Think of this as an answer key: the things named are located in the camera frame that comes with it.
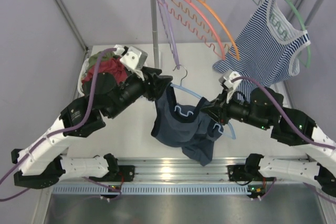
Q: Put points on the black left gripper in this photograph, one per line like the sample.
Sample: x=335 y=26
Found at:
x=150 y=83

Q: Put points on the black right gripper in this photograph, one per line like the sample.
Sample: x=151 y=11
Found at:
x=213 y=110

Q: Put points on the light blue hanger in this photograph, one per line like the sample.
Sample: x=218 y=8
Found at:
x=189 y=93

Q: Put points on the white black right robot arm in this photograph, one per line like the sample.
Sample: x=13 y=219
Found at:
x=291 y=127

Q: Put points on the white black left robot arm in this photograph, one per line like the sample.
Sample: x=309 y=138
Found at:
x=43 y=165

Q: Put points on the blue white striped tank top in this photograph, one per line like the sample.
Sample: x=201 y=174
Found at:
x=268 y=47

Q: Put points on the pink hanger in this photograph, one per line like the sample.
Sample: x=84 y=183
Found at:
x=195 y=20

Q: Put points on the orange hanger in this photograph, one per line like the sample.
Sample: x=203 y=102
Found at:
x=190 y=15

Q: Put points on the purple hanger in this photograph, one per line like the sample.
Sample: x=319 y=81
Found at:
x=168 y=29

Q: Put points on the green hanger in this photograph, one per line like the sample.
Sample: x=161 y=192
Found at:
x=307 y=62

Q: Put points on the red shirt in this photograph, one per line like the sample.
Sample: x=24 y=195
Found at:
x=113 y=67

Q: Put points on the olive green shirt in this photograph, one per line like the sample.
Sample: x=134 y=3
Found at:
x=93 y=59

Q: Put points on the white laundry basket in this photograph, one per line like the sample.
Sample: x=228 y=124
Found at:
x=82 y=75

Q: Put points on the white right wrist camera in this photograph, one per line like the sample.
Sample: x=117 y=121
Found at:
x=228 y=83

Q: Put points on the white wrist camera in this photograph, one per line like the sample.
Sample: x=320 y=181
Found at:
x=228 y=83
x=132 y=58

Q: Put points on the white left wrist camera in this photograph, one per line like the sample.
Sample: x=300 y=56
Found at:
x=132 y=58

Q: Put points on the aluminium mounting rail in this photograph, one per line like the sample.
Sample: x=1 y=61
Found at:
x=180 y=170

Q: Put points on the white slotted cable duct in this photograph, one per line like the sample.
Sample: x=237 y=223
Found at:
x=153 y=189

